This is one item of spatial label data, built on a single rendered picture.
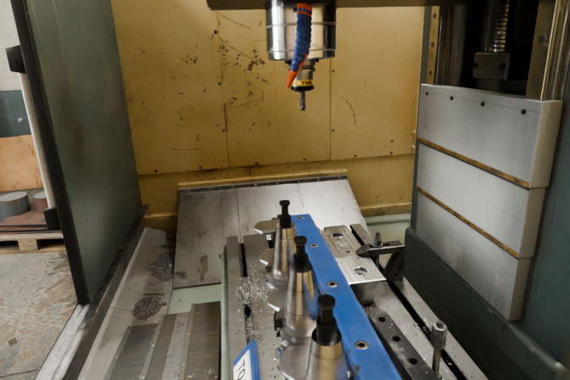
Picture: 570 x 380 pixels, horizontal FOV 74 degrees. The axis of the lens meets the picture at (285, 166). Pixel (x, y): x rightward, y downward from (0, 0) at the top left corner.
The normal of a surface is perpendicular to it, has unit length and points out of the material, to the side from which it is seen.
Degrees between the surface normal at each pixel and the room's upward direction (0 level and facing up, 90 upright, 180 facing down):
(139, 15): 90
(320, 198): 24
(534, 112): 90
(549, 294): 90
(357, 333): 0
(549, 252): 90
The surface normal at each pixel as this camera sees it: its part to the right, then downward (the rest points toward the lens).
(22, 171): 0.22, 0.03
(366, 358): -0.04, -0.96
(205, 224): 0.04, -0.76
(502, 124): -0.99, 0.07
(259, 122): 0.16, 0.28
